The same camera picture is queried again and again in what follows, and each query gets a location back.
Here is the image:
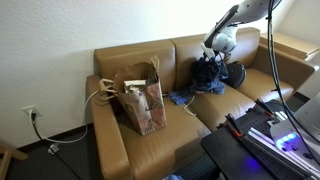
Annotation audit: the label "white wall outlet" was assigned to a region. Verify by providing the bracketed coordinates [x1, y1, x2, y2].
[21, 104, 40, 118]

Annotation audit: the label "thick white cable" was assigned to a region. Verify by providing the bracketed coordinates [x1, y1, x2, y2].
[29, 88, 101, 145]

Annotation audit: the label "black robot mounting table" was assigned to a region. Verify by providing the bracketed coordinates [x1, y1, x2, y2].
[199, 98, 320, 180]

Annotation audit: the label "wooden furniture leg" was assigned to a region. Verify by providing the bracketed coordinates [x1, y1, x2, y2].
[0, 142, 30, 180]

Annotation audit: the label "orange black clamp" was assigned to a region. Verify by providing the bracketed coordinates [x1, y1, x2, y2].
[246, 97, 278, 118]
[217, 112, 246, 138]

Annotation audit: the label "thin white cable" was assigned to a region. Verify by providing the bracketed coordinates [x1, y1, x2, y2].
[182, 95, 198, 117]

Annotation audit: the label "blue denim trousers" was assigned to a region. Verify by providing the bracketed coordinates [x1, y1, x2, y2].
[167, 78, 228, 106]

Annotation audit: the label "blue cloth item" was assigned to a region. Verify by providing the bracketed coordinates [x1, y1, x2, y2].
[162, 173, 185, 180]

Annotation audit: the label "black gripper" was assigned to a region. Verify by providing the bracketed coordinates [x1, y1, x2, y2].
[205, 49, 226, 65]

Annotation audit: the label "brown paper bag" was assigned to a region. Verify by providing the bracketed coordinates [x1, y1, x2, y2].
[98, 55, 168, 137]

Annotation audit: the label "aluminium mounting rails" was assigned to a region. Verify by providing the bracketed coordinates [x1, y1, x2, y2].
[245, 126, 320, 178]

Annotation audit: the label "black round zipper case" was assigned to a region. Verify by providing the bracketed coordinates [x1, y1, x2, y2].
[223, 60, 248, 90]

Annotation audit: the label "black power cable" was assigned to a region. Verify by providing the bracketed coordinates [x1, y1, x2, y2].
[31, 112, 82, 180]

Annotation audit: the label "light wooden side table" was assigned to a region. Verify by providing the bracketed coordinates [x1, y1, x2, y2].
[259, 31, 320, 62]

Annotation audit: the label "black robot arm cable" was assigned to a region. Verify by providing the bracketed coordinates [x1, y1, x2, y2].
[266, 0, 320, 145]

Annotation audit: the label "small power adapter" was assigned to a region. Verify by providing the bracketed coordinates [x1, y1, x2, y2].
[47, 143, 61, 155]

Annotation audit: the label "tan leather sofa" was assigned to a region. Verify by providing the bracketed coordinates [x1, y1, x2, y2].
[85, 27, 320, 180]

